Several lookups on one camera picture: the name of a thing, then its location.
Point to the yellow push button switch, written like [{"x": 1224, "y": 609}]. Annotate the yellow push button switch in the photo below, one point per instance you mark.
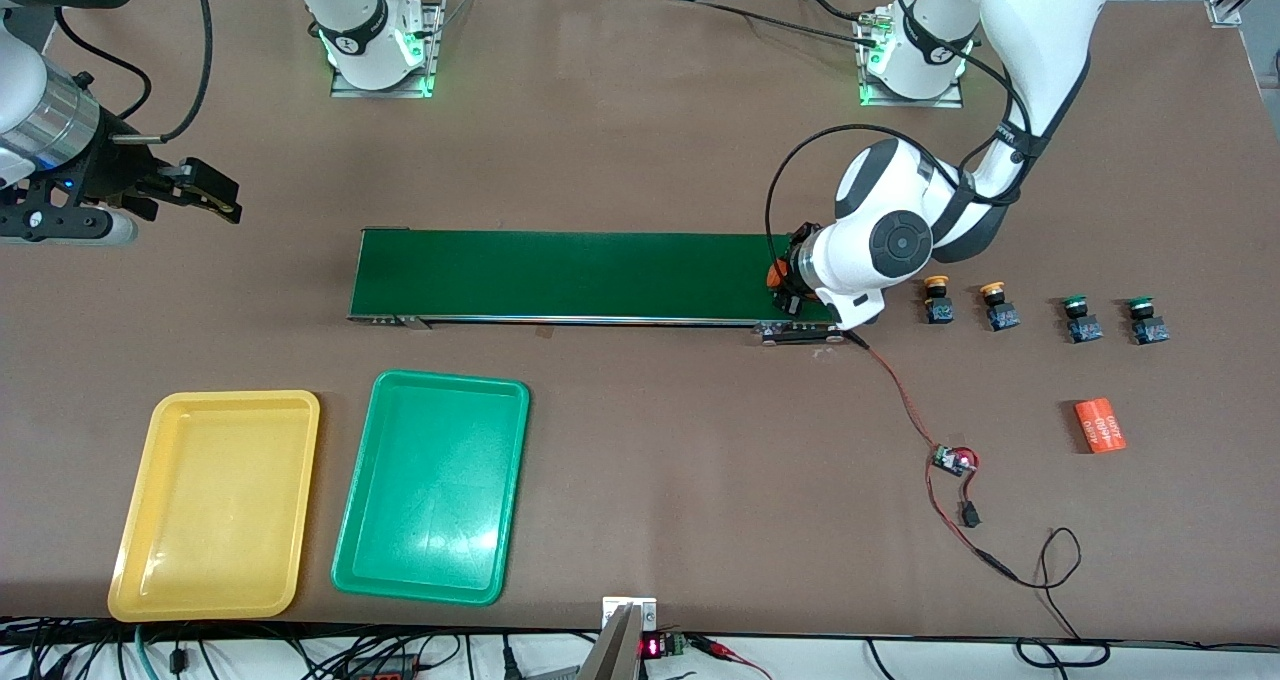
[
  {"x": 938, "y": 310},
  {"x": 1003, "y": 316}
]

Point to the red clip lead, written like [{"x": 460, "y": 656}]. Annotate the red clip lead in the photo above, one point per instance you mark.
[{"x": 715, "y": 647}]

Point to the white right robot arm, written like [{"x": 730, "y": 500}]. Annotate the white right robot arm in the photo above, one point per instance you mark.
[{"x": 365, "y": 60}]

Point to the small red display module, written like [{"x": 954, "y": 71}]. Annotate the small red display module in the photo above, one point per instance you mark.
[{"x": 652, "y": 647}]

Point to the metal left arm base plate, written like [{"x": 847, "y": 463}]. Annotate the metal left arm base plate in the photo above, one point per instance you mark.
[{"x": 945, "y": 101}]

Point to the green plastic tray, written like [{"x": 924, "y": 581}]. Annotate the green plastic tray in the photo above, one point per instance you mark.
[{"x": 430, "y": 490}]

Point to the orange cylinder with white print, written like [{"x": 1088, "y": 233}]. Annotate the orange cylinder with white print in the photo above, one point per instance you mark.
[
  {"x": 776, "y": 276},
  {"x": 1100, "y": 426}
]

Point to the small controller circuit board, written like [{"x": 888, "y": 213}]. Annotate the small controller circuit board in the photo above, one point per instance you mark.
[{"x": 950, "y": 458}]

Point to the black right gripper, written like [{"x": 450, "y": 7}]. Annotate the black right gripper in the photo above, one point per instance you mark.
[{"x": 112, "y": 171}]

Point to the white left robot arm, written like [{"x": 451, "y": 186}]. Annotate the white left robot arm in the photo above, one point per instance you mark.
[{"x": 900, "y": 245}]

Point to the grey metal camera post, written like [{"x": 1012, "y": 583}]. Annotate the grey metal camera post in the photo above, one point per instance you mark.
[{"x": 612, "y": 650}]

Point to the green conveyor belt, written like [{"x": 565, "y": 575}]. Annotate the green conveyor belt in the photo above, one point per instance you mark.
[{"x": 600, "y": 275}]

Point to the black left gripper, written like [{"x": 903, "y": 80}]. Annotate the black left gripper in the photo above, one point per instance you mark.
[{"x": 789, "y": 286}]

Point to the green push button switch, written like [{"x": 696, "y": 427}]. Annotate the green push button switch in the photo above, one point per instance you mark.
[
  {"x": 1150, "y": 332},
  {"x": 1083, "y": 331}
]

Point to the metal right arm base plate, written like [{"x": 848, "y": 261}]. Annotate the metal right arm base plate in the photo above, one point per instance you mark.
[{"x": 350, "y": 91}]

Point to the yellow plastic tray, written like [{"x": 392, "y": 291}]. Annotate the yellow plastic tray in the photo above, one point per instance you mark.
[{"x": 215, "y": 510}]

